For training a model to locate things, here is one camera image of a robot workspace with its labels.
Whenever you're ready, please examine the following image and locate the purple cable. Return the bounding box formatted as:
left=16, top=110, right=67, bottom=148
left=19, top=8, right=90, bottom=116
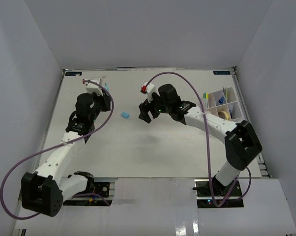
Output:
left=0, top=80, right=114, bottom=219
left=145, top=72, right=252, bottom=207

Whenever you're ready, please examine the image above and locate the blue highlighter cap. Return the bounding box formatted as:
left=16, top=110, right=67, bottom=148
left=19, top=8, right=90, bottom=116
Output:
left=121, top=112, right=130, bottom=119

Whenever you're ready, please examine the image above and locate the blue corner label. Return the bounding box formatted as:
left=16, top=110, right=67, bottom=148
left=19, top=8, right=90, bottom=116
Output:
left=65, top=72, right=82, bottom=76
left=213, top=70, right=231, bottom=75

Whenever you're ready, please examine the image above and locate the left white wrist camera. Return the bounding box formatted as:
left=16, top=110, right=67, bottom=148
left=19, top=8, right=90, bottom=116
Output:
left=83, top=78, right=103, bottom=96

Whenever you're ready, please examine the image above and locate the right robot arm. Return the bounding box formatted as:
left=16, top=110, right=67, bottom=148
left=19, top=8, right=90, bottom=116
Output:
left=139, top=83, right=263, bottom=196

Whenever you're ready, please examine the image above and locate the masking tape roll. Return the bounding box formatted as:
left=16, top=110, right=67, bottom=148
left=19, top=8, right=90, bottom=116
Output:
left=218, top=110, right=230, bottom=120

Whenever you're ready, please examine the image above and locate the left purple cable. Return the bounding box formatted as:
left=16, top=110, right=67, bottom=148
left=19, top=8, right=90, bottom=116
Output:
left=0, top=80, right=114, bottom=219

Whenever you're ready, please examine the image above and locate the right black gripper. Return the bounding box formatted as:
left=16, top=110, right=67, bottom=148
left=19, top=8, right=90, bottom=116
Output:
left=139, top=91, right=172, bottom=124

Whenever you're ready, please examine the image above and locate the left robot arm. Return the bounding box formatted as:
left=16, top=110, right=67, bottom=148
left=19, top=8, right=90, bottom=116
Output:
left=21, top=88, right=111, bottom=217

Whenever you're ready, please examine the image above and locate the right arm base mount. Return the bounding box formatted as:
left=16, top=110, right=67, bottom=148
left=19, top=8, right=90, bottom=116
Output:
left=193, top=180, right=244, bottom=209

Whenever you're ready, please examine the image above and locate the blue gel pen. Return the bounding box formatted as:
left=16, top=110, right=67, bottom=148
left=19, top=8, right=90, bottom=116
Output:
left=228, top=104, right=234, bottom=119

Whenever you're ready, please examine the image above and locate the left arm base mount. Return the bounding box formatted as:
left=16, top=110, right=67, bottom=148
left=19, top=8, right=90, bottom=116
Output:
left=73, top=181, right=110, bottom=198

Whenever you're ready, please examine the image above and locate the left blue corner label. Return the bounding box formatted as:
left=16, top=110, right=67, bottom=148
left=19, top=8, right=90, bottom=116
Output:
left=65, top=72, right=82, bottom=76

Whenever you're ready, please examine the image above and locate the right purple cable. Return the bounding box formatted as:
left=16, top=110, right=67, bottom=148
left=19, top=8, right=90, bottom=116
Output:
left=145, top=72, right=252, bottom=207

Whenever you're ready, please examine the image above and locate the right blue corner label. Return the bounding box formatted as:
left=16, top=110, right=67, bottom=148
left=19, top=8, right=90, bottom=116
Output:
left=213, top=70, right=231, bottom=75

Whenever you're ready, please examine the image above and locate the white compartment organizer tray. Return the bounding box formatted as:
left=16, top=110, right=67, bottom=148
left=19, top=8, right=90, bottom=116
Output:
left=202, top=88, right=244, bottom=122

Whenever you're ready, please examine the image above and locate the small blue spray bottle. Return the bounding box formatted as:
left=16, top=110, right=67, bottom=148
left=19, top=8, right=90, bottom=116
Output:
left=217, top=96, right=225, bottom=106

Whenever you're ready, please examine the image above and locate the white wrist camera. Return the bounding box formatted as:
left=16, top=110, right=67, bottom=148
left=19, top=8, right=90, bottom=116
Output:
left=83, top=78, right=103, bottom=96
left=140, top=82, right=156, bottom=103

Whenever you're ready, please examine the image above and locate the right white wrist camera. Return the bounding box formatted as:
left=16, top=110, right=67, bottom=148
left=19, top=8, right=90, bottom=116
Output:
left=140, top=82, right=156, bottom=103

